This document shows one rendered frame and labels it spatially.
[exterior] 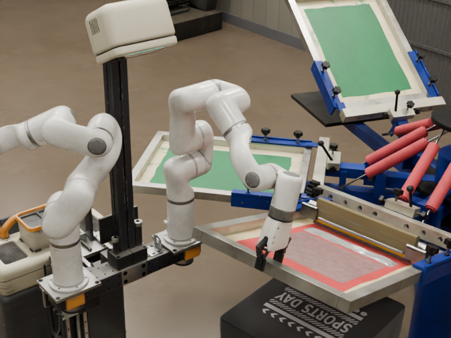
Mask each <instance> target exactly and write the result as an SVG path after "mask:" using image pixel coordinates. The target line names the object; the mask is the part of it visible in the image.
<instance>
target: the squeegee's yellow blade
mask: <svg viewBox="0 0 451 338"><path fill-rule="evenodd" d="M317 222H320V223H323V224H324V225H327V226H329V227H332V228H334V229H337V230H339V231H341V232H344V233H347V234H348V235H351V236H353V237H356V238H358V239H361V240H363V241H365V242H368V243H371V244H373V245H375V246H377V247H380V248H382V249H385V250H387V251H389V252H392V253H394V254H397V255H398V256H401V257H403V258H404V255H405V254H403V255H401V254H399V253H397V252H394V251H391V250H389V249H387V248H385V247H382V246H380V245H377V244H375V243H372V242H370V241H367V240H365V239H363V238H361V237H358V236H355V235H353V234H351V233H348V232H346V231H343V230H341V229H338V228H337V227H334V226H331V225H328V224H327V223H324V222H322V221H319V220H317Z"/></svg>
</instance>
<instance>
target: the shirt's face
mask: <svg viewBox="0 0 451 338"><path fill-rule="evenodd" d="M288 286H289V285H288V284H285V283H284V282H281V281H280V280H277V279H276V278H273V279H272V280H271V281H270V282H268V283H267V284H265V285H264V286H263V287H261V288H260V289H258V290H257V291H256V292H254V293H253V294H251V295H250V296H249V297H248V298H246V299H245V300H243V301H242V302H241V303H239V304H238V305H236V306H235V307H234V308H232V309H231V310H230V311H228V312H227V313H226V314H224V315H223V316H222V318H223V319H225V320H226V321H228V322H230V323H231V324H233V325H235V326H237V327H239V328H241V329H243V330H244V331H246V332H248V333H249V334H251V335H253V336H255V337H257V338H310V337H308V336H306V335H304V334H302V333H300V332H298V331H296V330H294V329H293V328H291V327H289V326H287V325H285V324H283V323H282V322H280V321H278V320H276V319H274V318H272V317H270V316H268V315H266V314H264V313H262V312H260V311H259V310H257V309H259V308H260V307H261V306H262V305H264V304H265V303H266V302H268V301H269V300H270V299H272V298H273V297H274V296H276V295H277V294H278V293H280V292H281V291H282V290H284V289H285V288H286V287H288ZM403 305H404V304H401V303H400V302H397V301H396V300H393V299H391V298H389V297H387V296H386V297H384V298H382V299H380V300H378V301H375V302H373V303H371V304H368V305H366V306H364V307H362V308H360V309H361V310H363V311H366V312H368V314H367V315H366V316H365V317H364V318H363V319H362V320H361V321H360V322H359V323H358V324H357V325H356V326H354V327H353V328H352V329H351V330H350V331H349V332H348V333H347V334H345V335H344V336H343V337H342V338H370V337H371V336H372V335H373V334H374V333H375V332H376V331H377V330H379V329H380V328H381V327H382V326H383V325H384V324H385V323H386V322H387V321H388V320H389V319H390V318H391V317H392V316H393V315H394V314H395V313H396V312H397V311H398V310H399V309H400V308H401V307H402V306H403Z"/></svg>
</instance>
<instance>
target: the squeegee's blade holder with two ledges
mask: <svg viewBox="0 0 451 338"><path fill-rule="evenodd" d="M318 220H319V221H322V222H324V223H327V224H328V225H331V226H334V227H337V228H338V229H341V230H343V231H346V232H348V233H351V234H353V235H355V236H358V237H361V238H363V239H365V240H367V241H370V242H372V243H375V244H377V245H380V246H382V247H385V248H387V249H389V250H391V251H394V252H397V253H398V254H401V255H403V253H404V251H402V250H400V249H397V248H395V247H392V246H390V245H387V244H385V243H382V242H380V241H377V240H375V239H373V238H370V237H368V236H365V235H363V234H361V233H358V232H356V231H353V230H351V229H348V228H346V227H343V226H341V225H339V224H336V223H334V222H331V221H328V220H327V219H324V218H322V217H319V218H318Z"/></svg>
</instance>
